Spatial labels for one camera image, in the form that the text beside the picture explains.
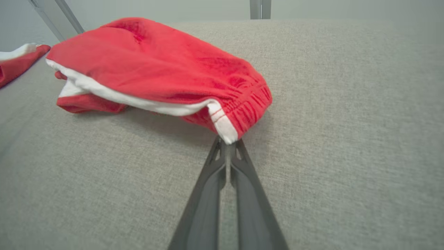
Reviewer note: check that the red shirt with white sleeves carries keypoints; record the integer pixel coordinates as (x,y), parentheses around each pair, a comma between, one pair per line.
(17,66)

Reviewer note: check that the slanted grey metal frame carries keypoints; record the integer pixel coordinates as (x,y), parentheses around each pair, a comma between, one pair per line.
(57,17)

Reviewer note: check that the red shorts with white stripe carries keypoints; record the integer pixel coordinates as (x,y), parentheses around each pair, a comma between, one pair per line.
(166,66)

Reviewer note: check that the grey fabric sofa seat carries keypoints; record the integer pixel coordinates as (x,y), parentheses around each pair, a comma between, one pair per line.
(347,139)

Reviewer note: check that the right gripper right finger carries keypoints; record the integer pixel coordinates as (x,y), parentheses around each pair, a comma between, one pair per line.
(255,215)

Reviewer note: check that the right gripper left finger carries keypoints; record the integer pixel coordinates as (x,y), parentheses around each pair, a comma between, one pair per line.
(201,215)

